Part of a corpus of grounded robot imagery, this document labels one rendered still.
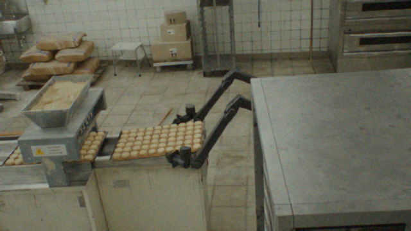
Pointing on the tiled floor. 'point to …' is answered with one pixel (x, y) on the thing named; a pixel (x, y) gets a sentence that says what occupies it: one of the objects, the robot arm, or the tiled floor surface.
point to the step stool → (130, 53)
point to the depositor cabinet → (51, 203)
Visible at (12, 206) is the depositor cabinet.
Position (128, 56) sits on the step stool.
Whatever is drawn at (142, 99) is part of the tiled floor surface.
